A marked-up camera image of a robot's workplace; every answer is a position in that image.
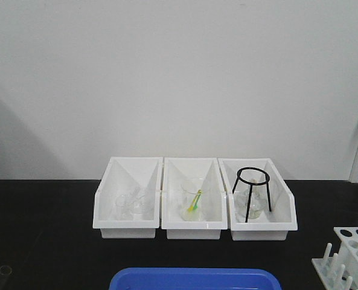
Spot middle white storage bin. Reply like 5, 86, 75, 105
161, 157, 228, 240

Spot yellow green plastic spoons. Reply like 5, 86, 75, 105
187, 189, 203, 212

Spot beaker in middle bin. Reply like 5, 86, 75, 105
180, 178, 211, 222

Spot clear glass test tube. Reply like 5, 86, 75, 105
0, 265, 12, 290

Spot white storage bin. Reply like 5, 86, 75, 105
161, 157, 228, 240
92, 157, 163, 239
218, 158, 298, 241

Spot right white storage bin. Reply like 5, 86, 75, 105
218, 158, 298, 241

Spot black wire tripod stand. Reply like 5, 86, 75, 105
232, 167, 272, 223

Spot left white storage bin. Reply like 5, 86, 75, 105
92, 157, 163, 239

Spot white test tube rack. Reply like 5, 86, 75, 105
312, 227, 358, 289

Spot blue plastic tray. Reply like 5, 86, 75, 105
109, 268, 281, 289

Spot glass flask in right bin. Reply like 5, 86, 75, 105
233, 182, 264, 223

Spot glassware in left bin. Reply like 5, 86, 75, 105
115, 187, 153, 221

